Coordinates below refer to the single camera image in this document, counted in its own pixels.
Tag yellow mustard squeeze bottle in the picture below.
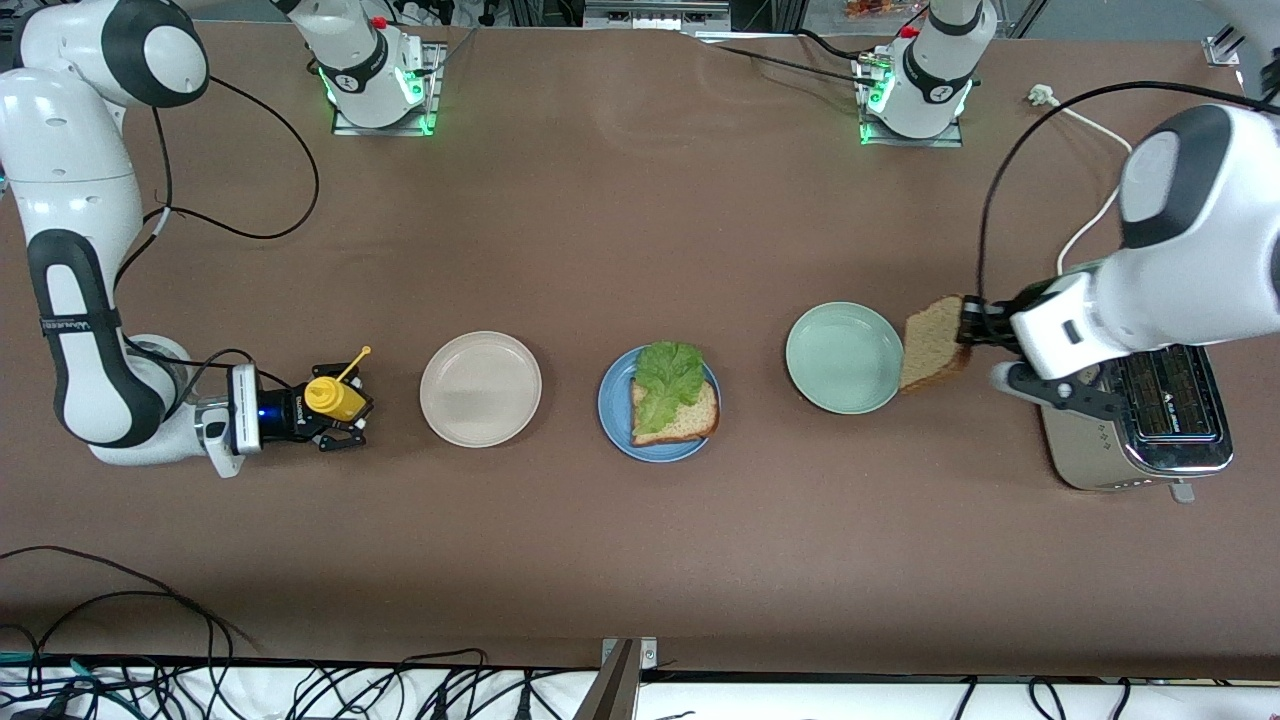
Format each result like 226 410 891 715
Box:
303 346 373 423

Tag brown bread slice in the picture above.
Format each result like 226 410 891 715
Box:
898 294 973 395
629 375 721 448

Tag green lettuce leaf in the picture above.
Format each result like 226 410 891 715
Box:
634 341 707 438

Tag pale green plate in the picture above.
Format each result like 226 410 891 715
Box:
785 301 907 416

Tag beige plate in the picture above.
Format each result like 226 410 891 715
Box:
419 331 543 449

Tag blue plate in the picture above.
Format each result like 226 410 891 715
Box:
597 344 722 463

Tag beige chrome two-slot toaster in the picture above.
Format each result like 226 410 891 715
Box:
1040 342 1236 504

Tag aluminium corner extrusion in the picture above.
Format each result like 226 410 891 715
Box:
1203 25 1251 69

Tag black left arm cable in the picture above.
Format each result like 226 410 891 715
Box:
977 80 1280 306

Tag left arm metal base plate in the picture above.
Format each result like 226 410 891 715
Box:
858 110 966 149

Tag white toaster power cord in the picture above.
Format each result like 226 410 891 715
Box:
1028 84 1131 276

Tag black looped cable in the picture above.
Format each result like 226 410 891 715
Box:
0 545 259 656

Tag tangled black floor cables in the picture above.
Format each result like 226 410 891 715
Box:
950 676 1236 720
0 648 571 720

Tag black cable at arm base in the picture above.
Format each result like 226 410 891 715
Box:
690 30 871 86

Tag metal table edge bracket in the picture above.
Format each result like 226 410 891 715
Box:
575 637 659 720

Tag aluminium frame profile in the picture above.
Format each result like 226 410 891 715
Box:
583 0 731 31

